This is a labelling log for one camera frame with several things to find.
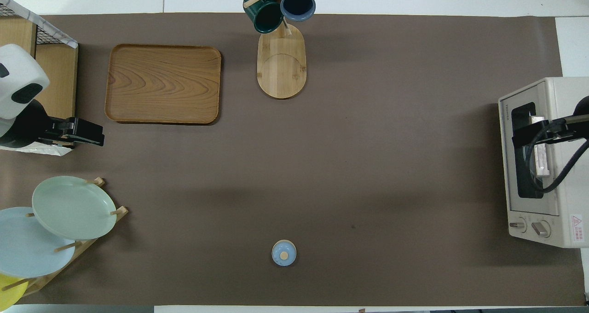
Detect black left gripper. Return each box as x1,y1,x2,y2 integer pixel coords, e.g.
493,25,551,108
40,116,105,147

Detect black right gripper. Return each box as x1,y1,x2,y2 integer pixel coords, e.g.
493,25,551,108
511,114,589,149

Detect glass oven door with handle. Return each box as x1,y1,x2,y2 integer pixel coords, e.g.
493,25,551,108
499,84,560,216

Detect cream toaster oven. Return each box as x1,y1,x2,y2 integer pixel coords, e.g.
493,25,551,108
498,77,589,249

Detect wooden shelf marble sides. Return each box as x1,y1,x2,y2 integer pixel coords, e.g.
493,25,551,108
0,0,79,157

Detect pale green plate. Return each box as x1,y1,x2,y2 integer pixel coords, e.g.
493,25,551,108
31,175,117,241

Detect wooden serving tray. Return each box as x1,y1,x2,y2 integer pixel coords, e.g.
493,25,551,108
104,44,222,125

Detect red warning sticker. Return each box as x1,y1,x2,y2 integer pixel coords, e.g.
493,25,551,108
571,214,586,244

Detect pale blue plate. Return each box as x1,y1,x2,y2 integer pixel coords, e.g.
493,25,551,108
0,206,77,279

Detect wooden plate rack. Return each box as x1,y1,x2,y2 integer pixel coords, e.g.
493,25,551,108
0,177,129,300

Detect yellow plate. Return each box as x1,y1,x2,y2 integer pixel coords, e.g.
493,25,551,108
0,274,29,312

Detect brown table mat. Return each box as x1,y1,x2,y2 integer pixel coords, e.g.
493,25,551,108
0,12,585,307

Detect wooden mug tree stand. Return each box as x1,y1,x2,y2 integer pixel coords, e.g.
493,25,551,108
243,0,318,100

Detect dark green mug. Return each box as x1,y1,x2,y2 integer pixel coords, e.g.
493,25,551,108
243,0,284,34

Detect blue mug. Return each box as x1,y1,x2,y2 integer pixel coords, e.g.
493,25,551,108
280,0,317,22

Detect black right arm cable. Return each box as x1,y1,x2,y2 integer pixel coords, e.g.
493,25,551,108
525,119,589,195

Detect black wire mesh panel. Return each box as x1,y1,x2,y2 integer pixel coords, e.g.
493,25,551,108
0,2,52,46

